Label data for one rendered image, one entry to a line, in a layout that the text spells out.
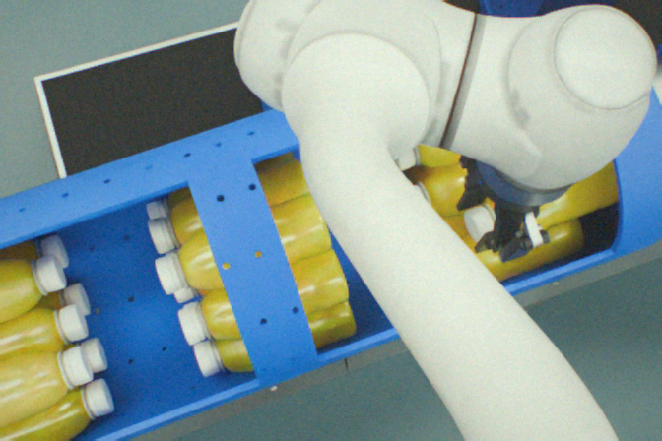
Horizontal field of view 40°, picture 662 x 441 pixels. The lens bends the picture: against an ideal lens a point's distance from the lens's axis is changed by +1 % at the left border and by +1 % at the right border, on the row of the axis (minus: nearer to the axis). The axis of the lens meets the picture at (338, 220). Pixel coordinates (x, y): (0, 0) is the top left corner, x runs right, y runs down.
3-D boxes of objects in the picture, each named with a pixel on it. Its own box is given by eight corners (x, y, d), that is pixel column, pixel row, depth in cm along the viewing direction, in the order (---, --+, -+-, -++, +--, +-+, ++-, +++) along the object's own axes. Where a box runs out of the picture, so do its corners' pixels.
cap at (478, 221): (487, 239, 103) (473, 245, 102) (474, 208, 103) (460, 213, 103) (497, 235, 99) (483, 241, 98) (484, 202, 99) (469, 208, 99)
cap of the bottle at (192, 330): (204, 331, 100) (188, 337, 100) (192, 299, 98) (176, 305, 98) (207, 345, 96) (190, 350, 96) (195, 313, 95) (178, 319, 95)
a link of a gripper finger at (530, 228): (529, 174, 82) (556, 222, 80) (522, 202, 87) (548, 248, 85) (504, 183, 82) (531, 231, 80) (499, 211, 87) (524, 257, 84)
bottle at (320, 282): (342, 287, 103) (206, 337, 101) (325, 235, 101) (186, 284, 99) (355, 308, 97) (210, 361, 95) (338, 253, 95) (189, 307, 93)
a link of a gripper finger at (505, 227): (531, 175, 84) (538, 187, 84) (517, 230, 94) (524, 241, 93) (493, 189, 84) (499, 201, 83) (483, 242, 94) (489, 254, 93)
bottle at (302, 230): (338, 260, 95) (188, 313, 93) (323, 234, 101) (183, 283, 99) (321, 205, 92) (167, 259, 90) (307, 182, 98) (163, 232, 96)
